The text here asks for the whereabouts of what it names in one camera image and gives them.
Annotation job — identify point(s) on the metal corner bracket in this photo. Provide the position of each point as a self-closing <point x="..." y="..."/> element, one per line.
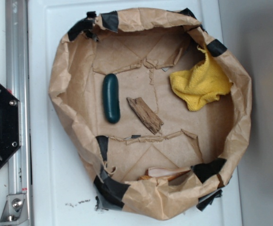
<point x="15" y="212"/>

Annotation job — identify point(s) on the dark green oblong object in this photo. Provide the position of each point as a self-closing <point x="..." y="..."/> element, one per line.
<point x="110" y="93"/>

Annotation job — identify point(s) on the aluminium extrusion rail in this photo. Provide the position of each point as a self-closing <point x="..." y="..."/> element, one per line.
<point x="17" y="68"/>

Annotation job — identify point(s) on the yellow cloth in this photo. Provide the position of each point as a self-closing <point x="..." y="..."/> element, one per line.
<point x="204" y="83"/>

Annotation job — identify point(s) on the brown paper bag tray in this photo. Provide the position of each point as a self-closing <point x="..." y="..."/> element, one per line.
<point x="142" y="47"/>

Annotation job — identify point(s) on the pale pink toy piece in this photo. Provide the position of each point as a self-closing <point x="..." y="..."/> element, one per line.
<point x="164" y="173"/>

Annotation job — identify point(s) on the brown wood piece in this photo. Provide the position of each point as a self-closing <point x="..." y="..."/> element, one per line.
<point x="146" y="115"/>

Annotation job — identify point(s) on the white tray board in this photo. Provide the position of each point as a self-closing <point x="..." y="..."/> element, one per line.
<point x="63" y="193"/>

